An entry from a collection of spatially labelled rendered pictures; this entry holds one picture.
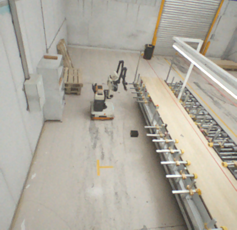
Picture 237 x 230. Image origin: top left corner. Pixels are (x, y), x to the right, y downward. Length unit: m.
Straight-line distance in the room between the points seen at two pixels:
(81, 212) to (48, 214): 0.54
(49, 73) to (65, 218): 2.88
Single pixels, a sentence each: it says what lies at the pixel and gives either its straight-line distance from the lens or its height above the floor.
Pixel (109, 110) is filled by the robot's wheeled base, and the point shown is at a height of 0.28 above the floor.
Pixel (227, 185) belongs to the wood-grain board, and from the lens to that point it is 3.51.
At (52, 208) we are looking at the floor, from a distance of 3.65.
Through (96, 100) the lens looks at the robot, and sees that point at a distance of 4.73.
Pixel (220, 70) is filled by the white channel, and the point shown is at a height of 2.45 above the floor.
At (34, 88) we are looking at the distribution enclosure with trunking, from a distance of 3.48.
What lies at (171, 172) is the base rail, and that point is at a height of 0.70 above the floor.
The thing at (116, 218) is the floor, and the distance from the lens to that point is 3.57.
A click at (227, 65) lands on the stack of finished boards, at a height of 0.31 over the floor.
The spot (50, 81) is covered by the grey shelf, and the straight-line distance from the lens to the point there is 4.39.
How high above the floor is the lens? 3.28
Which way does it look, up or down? 36 degrees down
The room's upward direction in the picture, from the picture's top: 9 degrees clockwise
